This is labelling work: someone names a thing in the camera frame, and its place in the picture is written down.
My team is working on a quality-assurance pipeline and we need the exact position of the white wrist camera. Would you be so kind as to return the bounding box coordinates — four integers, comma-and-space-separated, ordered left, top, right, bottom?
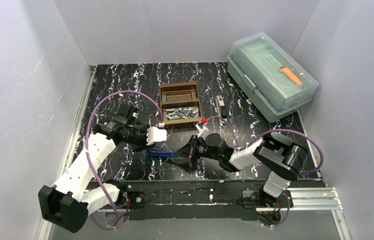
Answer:
195, 119, 209, 137
146, 126, 167, 146

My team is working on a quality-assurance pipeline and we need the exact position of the clear plastic storage box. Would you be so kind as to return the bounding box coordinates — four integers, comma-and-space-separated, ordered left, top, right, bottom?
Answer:
227, 32, 318, 123

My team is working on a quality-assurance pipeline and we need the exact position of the pile of staple strips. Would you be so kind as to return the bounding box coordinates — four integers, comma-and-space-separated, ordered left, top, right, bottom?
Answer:
162, 107, 200, 120

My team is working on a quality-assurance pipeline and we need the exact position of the brown wooden tray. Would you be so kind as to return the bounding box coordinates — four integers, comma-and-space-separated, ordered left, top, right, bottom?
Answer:
159, 81, 203, 128

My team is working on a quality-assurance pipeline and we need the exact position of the purple cable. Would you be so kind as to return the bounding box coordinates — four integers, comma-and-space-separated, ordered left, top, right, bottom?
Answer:
203, 115, 324, 229
85, 90, 166, 231

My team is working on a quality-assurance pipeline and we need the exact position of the orange handled tool in box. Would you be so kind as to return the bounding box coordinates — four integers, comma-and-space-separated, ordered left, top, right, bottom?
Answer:
278, 66, 303, 87

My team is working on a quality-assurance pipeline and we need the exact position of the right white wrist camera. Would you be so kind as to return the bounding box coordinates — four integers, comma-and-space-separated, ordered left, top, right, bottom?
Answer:
195, 119, 209, 137

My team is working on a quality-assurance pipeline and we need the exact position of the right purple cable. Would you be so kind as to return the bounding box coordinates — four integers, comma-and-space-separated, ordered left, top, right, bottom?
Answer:
203, 115, 324, 229

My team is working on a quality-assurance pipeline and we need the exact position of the black marbled mat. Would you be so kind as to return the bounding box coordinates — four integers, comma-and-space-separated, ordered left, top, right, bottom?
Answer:
73, 62, 303, 181

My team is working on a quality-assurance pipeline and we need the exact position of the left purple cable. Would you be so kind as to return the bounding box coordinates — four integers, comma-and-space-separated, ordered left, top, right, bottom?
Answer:
85, 90, 166, 231

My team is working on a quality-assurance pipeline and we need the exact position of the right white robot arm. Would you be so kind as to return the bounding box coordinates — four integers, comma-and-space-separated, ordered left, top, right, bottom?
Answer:
174, 132, 308, 208

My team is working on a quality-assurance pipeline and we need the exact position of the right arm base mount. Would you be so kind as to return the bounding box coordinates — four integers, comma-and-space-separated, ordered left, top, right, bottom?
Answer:
235, 189, 294, 229

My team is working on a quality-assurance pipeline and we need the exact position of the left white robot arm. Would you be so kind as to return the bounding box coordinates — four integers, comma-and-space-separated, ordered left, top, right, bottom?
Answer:
38, 105, 166, 233

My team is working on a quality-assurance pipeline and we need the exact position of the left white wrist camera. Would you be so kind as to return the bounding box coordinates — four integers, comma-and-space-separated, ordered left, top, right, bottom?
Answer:
146, 126, 167, 146

